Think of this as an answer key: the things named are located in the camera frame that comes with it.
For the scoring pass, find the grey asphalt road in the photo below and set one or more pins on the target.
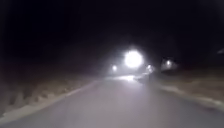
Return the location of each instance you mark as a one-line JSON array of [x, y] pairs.
[[113, 106]]

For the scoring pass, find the pale rough roadside verge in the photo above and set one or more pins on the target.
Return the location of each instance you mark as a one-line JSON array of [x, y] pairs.
[[196, 86], [30, 91]]

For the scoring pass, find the street lamp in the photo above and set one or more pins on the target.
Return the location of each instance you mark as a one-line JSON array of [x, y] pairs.
[[133, 59]]

